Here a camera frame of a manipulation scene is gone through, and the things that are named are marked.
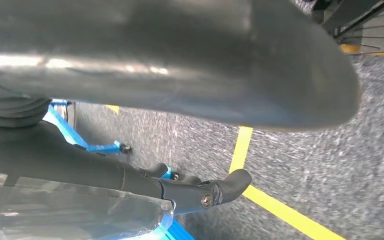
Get blue metal shelf rack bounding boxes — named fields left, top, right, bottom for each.
left=42, top=98, right=196, bottom=240

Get yellow floor tape square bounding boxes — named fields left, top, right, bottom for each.
left=105, top=104, right=347, bottom=240

